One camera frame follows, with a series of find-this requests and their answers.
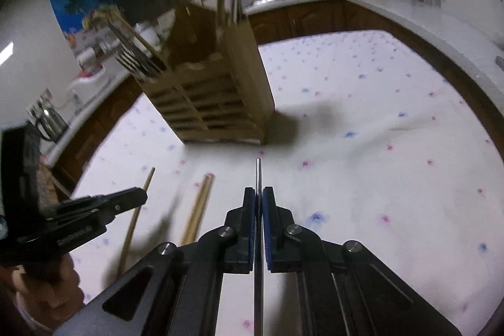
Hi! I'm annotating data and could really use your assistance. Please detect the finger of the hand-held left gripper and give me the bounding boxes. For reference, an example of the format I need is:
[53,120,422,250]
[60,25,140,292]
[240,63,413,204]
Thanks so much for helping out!
[41,186,149,221]

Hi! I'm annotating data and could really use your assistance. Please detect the thin metal utensil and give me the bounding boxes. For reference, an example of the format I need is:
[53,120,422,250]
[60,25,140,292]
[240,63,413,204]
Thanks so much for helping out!
[253,158,264,336]

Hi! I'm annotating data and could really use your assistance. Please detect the brown wooden chopstick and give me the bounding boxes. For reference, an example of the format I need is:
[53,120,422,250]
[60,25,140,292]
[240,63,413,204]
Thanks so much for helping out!
[117,14,164,60]

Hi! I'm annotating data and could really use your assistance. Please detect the wooden utensil holder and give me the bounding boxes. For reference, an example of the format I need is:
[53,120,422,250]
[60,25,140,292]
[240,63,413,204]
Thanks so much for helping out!
[136,1,276,145]

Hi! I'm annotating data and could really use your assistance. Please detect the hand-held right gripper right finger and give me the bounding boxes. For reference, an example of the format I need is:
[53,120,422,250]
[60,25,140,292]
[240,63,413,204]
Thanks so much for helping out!
[262,186,463,336]

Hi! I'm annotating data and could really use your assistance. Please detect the steel electric kettle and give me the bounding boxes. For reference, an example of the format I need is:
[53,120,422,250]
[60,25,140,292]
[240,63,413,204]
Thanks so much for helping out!
[33,102,69,142]

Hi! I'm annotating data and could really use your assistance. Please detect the dark slim metal utensil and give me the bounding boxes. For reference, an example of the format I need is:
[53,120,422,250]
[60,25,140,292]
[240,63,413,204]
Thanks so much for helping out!
[106,19,167,72]

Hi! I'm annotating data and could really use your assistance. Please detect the white and red cooker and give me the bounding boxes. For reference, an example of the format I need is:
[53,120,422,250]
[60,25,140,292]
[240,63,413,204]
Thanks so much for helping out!
[71,66,130,101]

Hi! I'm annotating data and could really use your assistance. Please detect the single bamboo chopstick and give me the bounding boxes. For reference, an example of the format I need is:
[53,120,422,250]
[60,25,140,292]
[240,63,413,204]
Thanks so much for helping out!
[117,168,156,277]

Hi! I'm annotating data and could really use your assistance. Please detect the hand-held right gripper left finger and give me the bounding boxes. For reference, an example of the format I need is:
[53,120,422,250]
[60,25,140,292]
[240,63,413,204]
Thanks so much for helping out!
[51,187,258,336]

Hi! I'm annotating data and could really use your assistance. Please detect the wooden lower cabinets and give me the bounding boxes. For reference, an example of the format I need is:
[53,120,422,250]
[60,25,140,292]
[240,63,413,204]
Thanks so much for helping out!
[51,0,504,179]

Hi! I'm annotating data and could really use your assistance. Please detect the person's left forearm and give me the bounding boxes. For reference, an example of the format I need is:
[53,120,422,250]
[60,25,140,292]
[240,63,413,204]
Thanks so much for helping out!
[12,293,56,335]

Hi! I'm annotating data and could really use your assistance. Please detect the person's left hand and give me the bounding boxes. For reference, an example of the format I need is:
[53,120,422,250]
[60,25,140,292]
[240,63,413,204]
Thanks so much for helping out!
[12,254,86,310]

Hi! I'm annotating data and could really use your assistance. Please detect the patterned cloth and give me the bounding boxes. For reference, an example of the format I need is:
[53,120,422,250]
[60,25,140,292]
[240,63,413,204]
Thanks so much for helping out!
[37,163,60,203]

